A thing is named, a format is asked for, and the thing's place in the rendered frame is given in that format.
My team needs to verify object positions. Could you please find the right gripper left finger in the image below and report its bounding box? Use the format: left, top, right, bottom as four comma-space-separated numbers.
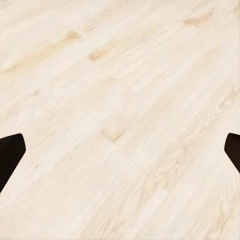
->
0, 133, 26, 193

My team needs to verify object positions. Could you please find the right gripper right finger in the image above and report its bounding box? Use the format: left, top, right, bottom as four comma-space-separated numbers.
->
224, 133, 240, 173

